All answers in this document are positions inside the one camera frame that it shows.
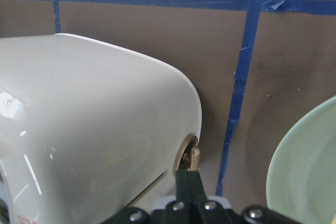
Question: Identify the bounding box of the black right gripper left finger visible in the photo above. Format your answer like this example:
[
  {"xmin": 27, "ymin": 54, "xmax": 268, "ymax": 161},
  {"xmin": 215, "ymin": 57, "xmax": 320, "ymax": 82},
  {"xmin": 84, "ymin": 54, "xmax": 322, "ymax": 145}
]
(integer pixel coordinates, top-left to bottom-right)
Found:
[{"xmin": 175, "ymin": 170, "xmax": 193, "ymax": 203}]

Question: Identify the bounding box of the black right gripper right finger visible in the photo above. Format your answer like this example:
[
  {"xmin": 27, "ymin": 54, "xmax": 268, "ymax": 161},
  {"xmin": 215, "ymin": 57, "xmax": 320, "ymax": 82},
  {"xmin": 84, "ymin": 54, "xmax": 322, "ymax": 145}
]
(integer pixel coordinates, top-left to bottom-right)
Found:
[{"xmin": 187, "ymin": 171, "xmax": 207, "ymax": 203}]

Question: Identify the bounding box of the white toaster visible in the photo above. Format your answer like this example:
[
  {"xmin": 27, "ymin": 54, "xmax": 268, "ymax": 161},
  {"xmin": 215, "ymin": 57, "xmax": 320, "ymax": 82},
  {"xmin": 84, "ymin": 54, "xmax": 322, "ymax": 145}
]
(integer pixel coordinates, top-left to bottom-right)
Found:
[{"xmin": 1, "ymin": 34, "xmax": 202, "ymax": 223}]

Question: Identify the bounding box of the green plate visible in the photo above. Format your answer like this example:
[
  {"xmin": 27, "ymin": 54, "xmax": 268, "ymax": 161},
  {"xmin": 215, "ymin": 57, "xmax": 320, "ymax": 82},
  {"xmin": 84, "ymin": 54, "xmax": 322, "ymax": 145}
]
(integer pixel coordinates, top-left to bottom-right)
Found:
[{"xmin": 266, "ymin": 97, "xmax": 335, "ymax": 223}]

